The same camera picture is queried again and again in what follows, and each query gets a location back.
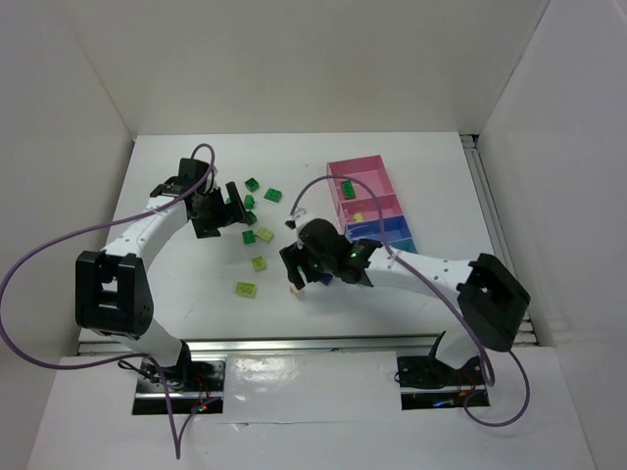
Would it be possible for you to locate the dark green lego with number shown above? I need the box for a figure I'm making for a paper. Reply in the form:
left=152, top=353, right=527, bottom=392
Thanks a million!
left=244, top=195, right=256, bottom=210

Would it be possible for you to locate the purple lego brick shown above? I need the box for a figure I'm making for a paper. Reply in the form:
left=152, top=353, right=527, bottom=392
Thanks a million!
left=318, top=275, right=334, bottom=286

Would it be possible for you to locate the beige lego brick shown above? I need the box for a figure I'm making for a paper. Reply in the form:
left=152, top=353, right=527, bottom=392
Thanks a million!
left=289, top=286, right=305, bottom=300

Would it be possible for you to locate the dark green long lego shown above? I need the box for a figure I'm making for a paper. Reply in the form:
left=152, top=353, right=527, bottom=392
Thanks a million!
left=340, top=180, right=356, bottom=201

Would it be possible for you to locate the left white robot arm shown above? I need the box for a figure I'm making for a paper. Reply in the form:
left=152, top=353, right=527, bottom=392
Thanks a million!
left=75, top=159, right=250, bottom=367

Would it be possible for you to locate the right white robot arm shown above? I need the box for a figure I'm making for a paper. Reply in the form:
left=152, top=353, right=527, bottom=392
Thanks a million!
left=279, top=212, right=530, bottom=370

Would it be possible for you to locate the dark green lego brick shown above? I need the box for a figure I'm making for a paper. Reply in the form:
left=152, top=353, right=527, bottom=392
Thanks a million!
left=246, top=211, right=258, bottom=226

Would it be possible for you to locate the dark green lego near centre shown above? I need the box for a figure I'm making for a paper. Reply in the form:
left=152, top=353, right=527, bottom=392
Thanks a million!
left=242, top=230, right=257, bottom=245

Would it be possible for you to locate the dark green square lego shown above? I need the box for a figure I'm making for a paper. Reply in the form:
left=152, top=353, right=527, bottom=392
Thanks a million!
left=244, top=177, right=260, bottom=192

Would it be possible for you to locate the light green lego brick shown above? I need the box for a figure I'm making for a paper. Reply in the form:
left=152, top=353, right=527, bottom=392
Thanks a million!
left=256, top=227, right=274, bottom=243

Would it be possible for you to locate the light green square lego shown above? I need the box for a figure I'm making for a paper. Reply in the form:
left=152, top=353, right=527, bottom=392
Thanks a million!
left=251, top=256, right=267, bottom=272

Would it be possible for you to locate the dark green flat lego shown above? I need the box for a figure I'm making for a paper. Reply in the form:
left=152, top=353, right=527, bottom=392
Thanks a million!
left=264, top=188, right=283, bottom=204

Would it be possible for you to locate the pink and blue sorting tray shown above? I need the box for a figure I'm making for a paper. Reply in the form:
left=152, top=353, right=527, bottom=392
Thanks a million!
left=326, top=155, right=417, bottom=253

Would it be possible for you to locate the light green long lego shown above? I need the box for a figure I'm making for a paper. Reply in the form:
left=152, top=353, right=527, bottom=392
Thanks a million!
left=235, top=282, right=257, bottom=299

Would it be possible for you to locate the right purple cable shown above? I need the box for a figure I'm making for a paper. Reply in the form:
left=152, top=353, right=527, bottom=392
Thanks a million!
left=288, top=174, right=531, bottom=429

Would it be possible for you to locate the purple cable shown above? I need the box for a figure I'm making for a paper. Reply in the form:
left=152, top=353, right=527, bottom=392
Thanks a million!
left=0, top=143, right=217, bottom=460
left=288, top=174, right=531, bottom=429

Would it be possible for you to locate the aluminium frame rail front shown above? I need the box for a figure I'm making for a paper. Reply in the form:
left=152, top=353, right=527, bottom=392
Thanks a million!
left=77, top=331, right=540, bottom=355

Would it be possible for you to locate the aluminium frame rail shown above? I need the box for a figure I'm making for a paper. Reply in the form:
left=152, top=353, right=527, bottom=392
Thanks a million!
left=459, top=133, right=535, bottom=324
left=77, top=331, right=540, bottom=355

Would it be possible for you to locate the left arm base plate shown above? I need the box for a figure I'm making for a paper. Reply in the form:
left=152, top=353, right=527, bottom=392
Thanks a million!
left=121, top=358, right=226, bottom=416

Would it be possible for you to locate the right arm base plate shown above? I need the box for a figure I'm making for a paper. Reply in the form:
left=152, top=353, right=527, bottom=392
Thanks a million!
left=394, top=355, right=490, bottom=410

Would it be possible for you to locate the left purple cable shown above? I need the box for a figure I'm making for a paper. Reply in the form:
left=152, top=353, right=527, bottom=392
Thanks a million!
left=0, top=143, right=217, bottom=460

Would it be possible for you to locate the aluminium frame rail right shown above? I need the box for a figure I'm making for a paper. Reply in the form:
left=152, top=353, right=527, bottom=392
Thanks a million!
left=459, top=133, right=535, bottom=324

